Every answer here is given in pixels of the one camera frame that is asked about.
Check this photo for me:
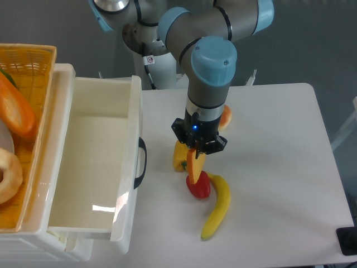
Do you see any knotted bread roll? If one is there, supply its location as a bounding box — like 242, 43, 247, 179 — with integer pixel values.
218, 105, 232, 131

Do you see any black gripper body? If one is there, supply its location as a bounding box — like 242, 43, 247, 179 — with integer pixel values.
184, 111, 221, 148

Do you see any black drawer handle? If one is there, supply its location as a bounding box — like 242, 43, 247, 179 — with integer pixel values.
134, 137, 147, 189

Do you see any yellow banana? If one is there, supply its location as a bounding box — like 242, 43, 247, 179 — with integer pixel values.
200, 173, 231, 240

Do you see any white plastic drawer cabinet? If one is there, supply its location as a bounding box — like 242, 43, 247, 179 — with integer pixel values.
1, 64, 96, 262

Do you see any yellow woven basket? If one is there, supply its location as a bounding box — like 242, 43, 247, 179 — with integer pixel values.
1, 44, 57, 233

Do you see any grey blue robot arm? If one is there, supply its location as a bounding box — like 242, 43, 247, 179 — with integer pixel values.
89, 1, 274, 155

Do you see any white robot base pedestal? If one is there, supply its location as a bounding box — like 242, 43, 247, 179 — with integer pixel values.
122, 22, 176, 90

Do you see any green vegetable in basket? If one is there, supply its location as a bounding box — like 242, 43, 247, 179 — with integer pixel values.
0, 68, 17, 88

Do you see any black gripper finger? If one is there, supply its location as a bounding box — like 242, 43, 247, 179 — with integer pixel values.
195, 135, 228, 159
171, 118, 192, 147

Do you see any red bell pepper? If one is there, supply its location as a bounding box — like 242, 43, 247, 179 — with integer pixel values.
186, 171, 211, 199

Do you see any open white upper drawer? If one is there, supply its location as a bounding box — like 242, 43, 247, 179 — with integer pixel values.
48, 76, 142, 254

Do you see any beige bagel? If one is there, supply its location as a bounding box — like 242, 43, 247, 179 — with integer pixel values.
1, 147, 23, 204

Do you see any black device at table edge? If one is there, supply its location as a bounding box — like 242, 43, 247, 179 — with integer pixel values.
336, 227, 357, 256

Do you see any yellow bell pepper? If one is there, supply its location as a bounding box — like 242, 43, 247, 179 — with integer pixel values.
173, 141, 189, 172

